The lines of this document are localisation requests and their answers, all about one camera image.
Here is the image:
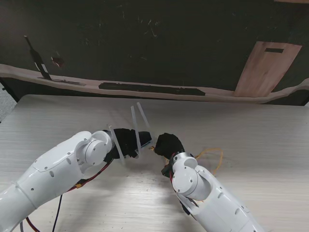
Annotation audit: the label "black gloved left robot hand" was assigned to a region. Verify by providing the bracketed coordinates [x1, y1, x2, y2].
[112, 128, 140, 160]

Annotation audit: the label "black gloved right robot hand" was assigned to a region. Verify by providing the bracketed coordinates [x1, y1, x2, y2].
[154, 132, 185, 162]

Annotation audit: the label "white router with antennas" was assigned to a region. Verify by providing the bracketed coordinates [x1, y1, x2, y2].
[108, 101, 153, 166]

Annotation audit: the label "yellow Ethernet cable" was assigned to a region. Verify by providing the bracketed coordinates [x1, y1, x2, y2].
[149, 145, 223, 176]

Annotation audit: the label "wooden cutting board print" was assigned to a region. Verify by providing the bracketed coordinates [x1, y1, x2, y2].
[233, 41, 304, 98]

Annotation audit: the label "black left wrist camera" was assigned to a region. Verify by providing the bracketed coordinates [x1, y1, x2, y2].
[102, 151, 119, 166]

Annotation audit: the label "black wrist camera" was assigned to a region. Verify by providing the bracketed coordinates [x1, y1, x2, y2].
[102, 151, 119, 166]
[161, 163, 173, 178]

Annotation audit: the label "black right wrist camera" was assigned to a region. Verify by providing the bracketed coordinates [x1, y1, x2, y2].
[161, 163, 173, 178]

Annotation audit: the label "red black left arm wires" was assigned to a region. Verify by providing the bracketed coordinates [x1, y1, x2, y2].
[25, 159, 114, 232]

